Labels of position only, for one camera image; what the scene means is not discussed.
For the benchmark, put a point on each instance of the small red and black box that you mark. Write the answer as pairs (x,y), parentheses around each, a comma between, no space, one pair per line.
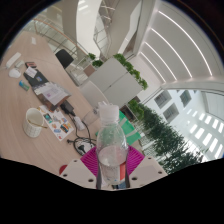
(30,64)

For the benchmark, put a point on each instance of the white paper card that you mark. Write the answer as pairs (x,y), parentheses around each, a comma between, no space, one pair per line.
(31,72)

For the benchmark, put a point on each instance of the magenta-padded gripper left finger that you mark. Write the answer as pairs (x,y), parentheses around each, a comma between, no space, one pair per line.
(77,173)

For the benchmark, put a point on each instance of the white computer mouse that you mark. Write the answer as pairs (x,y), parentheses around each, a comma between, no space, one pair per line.
(14,73)

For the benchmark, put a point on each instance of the black power adapter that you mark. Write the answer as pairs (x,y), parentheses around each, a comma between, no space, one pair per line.
(67,107)

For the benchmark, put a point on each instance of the white charger plug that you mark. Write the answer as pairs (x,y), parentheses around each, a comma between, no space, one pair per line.
(79,122)

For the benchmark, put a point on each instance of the white chair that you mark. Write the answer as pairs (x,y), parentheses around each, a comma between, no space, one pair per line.
(93,93)

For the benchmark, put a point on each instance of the white mug with gold rim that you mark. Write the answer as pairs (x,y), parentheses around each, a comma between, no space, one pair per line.
(32,125)

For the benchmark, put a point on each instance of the white power strip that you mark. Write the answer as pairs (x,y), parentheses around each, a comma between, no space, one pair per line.
(84,145)

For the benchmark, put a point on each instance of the clear plastic water bottle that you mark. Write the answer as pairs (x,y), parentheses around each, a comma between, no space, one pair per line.
(111,143)

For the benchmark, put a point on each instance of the black notebook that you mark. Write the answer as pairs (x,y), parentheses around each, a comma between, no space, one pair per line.
(37,79)

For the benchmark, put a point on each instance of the colourful sticker sheet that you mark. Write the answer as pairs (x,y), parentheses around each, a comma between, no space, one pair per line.
(56,124)

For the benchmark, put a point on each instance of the cardboard box with papers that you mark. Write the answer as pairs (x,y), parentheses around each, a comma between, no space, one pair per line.
(51,93)

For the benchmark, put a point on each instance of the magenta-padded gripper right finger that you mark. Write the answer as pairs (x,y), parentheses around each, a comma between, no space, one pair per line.
(146,171)

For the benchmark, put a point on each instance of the black office chair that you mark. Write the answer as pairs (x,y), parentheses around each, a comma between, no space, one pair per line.
(64,58)

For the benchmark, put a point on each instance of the flat round red coaster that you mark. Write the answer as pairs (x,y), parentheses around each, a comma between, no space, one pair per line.
(62,170)

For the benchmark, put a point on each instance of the small teal pack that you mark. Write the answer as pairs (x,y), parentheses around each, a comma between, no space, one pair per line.
(24,85)

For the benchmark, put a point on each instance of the glass railing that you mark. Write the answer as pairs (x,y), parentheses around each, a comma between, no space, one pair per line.
(60,36)

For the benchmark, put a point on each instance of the white planter cabinet with plants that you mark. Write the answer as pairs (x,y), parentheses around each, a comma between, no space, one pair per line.
(115,81)

